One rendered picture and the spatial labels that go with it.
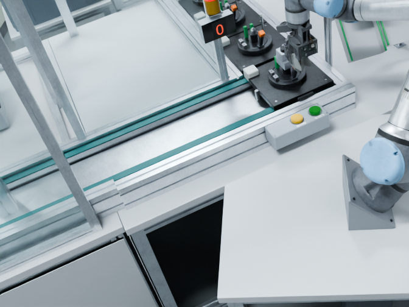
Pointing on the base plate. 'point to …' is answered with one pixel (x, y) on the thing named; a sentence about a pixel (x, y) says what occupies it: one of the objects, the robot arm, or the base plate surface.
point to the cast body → (282, 58)
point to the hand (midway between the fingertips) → (298, 67)
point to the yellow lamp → (212, 7)
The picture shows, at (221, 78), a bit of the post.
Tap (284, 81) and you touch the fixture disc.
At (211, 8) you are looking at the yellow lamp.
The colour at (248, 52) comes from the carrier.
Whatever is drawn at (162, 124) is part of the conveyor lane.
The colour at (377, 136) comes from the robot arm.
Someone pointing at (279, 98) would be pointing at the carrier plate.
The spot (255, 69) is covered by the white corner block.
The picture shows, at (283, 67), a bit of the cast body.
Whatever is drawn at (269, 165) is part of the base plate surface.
